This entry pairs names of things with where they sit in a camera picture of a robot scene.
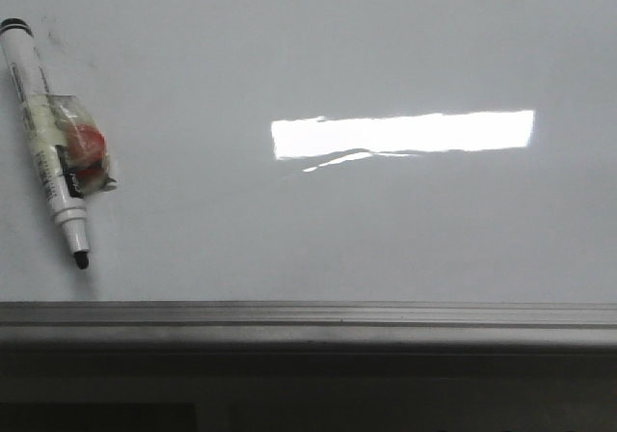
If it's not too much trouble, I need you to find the red magnet taped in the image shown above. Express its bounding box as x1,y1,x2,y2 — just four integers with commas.
47,94,117,196

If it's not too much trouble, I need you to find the white whiteboard marker pen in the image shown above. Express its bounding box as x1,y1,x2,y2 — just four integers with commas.
1,18,91,270

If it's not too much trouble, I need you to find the white whiteboard with aluminium frame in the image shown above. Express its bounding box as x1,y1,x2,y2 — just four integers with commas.
1,0,616,349

